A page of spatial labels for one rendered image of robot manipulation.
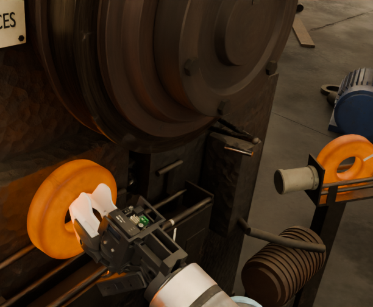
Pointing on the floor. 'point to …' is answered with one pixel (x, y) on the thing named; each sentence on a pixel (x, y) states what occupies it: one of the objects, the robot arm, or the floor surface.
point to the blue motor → (362, 105)
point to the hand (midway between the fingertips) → (75, 198)
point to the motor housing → (281, 270)
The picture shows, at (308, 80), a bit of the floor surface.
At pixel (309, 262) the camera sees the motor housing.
